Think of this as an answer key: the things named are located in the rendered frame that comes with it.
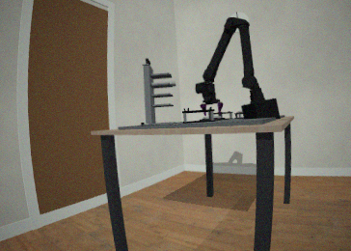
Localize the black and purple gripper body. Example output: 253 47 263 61
202 99 223 105

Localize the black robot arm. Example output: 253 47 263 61
195 17 265 104

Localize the white microplate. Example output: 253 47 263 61
151 81 176 87

